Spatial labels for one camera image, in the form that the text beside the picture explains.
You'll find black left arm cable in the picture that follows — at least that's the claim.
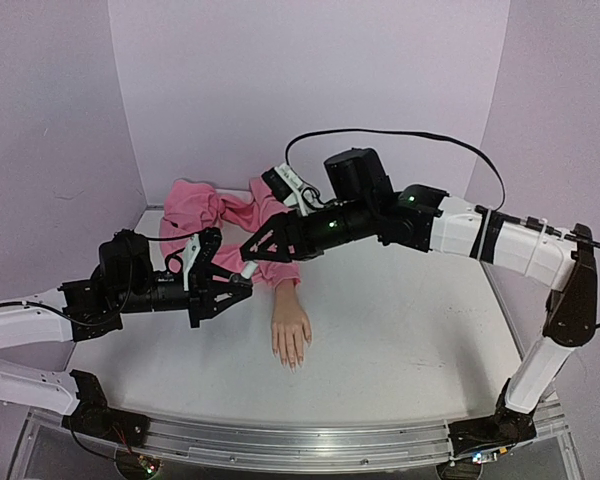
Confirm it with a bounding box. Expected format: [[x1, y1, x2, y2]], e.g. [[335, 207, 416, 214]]
[[0, 229, 151, 326]]

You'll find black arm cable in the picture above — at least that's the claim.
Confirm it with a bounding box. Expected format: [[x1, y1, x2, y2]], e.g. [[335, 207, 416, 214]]
[[284, 129, 600, 331], [0, 229, 151, 326]]

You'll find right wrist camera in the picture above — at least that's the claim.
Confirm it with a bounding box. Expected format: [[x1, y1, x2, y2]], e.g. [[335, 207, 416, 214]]
[[261, 163, 324, 216]]

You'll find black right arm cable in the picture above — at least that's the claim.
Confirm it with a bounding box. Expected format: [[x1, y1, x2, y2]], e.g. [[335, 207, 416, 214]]
[[284, 129, 600, 331]]

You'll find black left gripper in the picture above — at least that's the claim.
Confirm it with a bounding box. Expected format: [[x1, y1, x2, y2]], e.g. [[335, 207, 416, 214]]
[[117, 265, 254, 329]]

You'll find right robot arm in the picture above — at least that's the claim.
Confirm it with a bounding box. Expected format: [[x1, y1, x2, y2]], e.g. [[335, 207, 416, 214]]
[[240, 148, 598, 453]]

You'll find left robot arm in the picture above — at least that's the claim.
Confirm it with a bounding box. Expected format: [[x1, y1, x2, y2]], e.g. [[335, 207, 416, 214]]
[[0, 227, 257, 447]]

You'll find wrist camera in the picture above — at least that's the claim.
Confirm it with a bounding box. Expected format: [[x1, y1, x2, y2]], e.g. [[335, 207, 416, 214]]
[[165, 227, 222, 293], [261, 163, 324, 216]]

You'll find aluminium front rail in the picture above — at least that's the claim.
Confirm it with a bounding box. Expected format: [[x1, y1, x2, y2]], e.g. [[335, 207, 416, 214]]
[[22, 399, 583, 479]]

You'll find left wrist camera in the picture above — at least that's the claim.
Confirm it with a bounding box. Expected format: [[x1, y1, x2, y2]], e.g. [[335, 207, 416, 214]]
[[165, 227, 222, 293]]

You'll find mannequin hand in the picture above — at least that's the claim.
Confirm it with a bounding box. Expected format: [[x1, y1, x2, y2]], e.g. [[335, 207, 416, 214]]
[[271, 280, 313, 372]]

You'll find pink hoodie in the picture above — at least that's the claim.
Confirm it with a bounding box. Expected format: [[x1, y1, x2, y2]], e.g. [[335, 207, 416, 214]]
[[159, 178, 301, 289]]

